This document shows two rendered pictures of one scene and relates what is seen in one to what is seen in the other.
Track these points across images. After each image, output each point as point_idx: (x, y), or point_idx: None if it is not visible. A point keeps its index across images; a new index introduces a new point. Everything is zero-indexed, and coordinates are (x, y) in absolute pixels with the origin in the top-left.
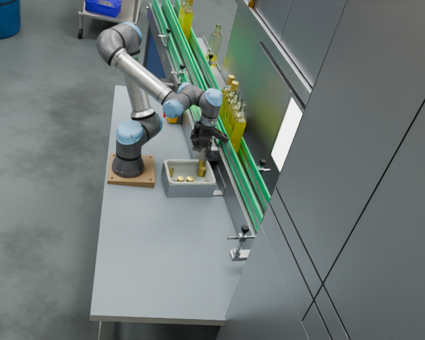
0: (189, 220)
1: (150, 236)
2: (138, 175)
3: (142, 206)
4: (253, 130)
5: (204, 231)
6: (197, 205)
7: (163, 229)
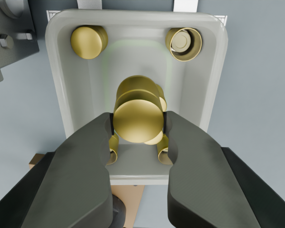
0: (269, 109)
1: (276, 183)
2: (119, 199)
3: None
4: None
5: None
6: (225, 76)
7: (271, 163)
